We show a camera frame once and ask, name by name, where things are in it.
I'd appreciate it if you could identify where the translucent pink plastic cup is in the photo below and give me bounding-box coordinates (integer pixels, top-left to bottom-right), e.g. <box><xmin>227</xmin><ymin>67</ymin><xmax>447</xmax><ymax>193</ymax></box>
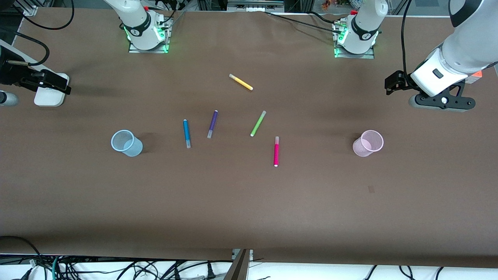
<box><xmin>352</xmin><ymin>130</ymin><xmax>384</xmax><ymax>158</ymax></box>

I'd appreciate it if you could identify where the translucent blue plastic cup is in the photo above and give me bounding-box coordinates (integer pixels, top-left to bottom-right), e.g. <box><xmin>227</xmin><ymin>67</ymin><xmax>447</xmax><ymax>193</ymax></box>
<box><xmin>111</xmin><ymin>129</ymin><xmax>144</xmax><ymax>158</ymax></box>

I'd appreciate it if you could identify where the green marker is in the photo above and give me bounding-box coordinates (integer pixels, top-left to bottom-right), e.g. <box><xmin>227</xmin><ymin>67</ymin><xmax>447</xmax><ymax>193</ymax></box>
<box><xmin>250</xmin><ymin>110</ymin><xmax>267</xmax><ymax>137</ymax></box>

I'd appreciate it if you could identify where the yellow marker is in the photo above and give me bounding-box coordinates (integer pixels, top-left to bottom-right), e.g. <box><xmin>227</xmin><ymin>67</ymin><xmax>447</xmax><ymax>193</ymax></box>
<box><xmin>229</xmin><ymin>73</ymin><xmax>254</xmax><ymax>91</ymax></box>

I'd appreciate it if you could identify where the purple marker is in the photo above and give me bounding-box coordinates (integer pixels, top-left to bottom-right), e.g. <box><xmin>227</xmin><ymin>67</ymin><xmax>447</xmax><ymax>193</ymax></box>
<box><xmin>207</xmin><ymin>110</ymin><xmax>218</xmax><ymax>139</ymax></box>

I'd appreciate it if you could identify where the brown table cover sheet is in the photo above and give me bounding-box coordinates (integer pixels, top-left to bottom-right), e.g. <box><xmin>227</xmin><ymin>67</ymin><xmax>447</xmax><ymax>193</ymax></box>
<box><xmin>0</xmin><ymin>9</ymin><xmax>498</xmax><ymax>269</ymax></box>

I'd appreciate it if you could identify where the dark wooden beam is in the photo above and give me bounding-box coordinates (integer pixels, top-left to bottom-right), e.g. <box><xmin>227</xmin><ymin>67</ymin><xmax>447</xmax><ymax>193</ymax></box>
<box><xmin>224</xmin><ymin>249</ymin><xmax>251</xmax><ymax>280</ymax></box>

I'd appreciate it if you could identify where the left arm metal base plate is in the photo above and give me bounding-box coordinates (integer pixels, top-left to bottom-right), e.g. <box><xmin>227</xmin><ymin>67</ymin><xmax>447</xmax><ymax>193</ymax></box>
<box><xmin>333</xmin><ymin>19</ymin><xmax>376</xmax><ymax>60</ymax></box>

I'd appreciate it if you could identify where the short black table cable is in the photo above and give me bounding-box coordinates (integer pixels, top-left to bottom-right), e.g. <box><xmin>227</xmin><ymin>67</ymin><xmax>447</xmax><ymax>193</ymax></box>
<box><xmin>309</xmin><ymin>11</ymin><xmax>351</xmax><ymax>23</ymax></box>

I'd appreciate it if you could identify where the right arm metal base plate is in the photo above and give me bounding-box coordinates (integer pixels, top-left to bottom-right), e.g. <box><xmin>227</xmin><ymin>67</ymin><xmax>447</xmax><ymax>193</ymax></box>
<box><xmin>128</xmin><ymin>17</ymin><xmax>172</xmax><ymax>54</ymax></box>

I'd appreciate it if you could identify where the long black table cable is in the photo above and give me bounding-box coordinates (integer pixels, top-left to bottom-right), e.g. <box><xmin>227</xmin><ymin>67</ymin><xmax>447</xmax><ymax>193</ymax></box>
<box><xmin>265</xmin><ymin>11</ymin><xmax>345</xmax><ymax>35</ymax></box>

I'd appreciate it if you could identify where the black looping floor cable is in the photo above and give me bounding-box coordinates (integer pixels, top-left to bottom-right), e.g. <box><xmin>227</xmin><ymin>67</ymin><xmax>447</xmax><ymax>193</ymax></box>
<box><xmin>0</xmin><ymin>235</ymin><xmax>43</xmax><ymax>269</ymax></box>

